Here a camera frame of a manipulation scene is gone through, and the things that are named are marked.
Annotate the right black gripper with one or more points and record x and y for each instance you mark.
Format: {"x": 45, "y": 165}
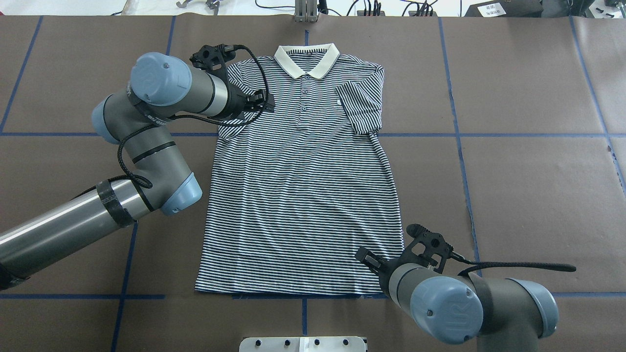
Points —
{"x": 384, "y": 272}

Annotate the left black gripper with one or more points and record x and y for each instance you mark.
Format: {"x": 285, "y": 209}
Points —
{"x": 236, "y": 101}

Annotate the striped polo shirt white collar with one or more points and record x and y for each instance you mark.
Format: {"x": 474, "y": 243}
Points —
{"x": 295, "y": 194}

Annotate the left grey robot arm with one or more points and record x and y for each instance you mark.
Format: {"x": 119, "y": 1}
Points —
{"x": 155, "y": 176}

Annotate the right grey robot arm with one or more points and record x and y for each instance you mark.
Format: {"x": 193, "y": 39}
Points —
{"x": 503, "y": 315}

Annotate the black box with label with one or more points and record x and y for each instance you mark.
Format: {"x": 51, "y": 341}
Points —
{"x": 506, "y": 8}

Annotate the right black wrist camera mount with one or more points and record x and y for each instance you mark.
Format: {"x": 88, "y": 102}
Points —
{"x": 428, "y": 249}

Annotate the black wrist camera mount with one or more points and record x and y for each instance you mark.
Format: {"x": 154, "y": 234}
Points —
{"x": 213, "y": 59}
{"x": 428, "y": 249}

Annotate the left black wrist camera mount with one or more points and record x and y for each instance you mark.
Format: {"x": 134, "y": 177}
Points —
{"x": 213, "y": 59}

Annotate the aluminium frame post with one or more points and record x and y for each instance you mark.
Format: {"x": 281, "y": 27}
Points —
{"x": 306, "y": 11}

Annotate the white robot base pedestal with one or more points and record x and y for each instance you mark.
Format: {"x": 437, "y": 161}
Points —
{"x": 304, "y": 344}

